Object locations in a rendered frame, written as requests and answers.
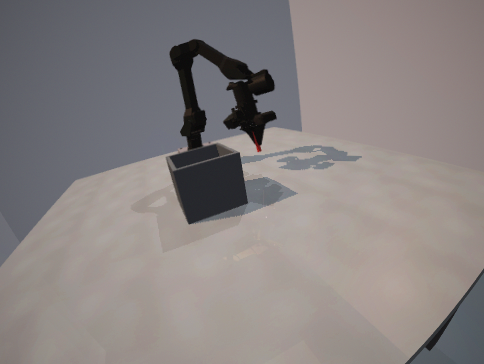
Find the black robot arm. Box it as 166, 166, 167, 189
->
169, 39, 274, 151

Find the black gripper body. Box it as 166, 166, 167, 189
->
235, 97, 277, 128

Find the red peg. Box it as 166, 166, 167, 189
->
253, 133, 262, 152

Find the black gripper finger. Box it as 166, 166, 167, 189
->
249, 122, 267, 145
239, 125, 256, 145

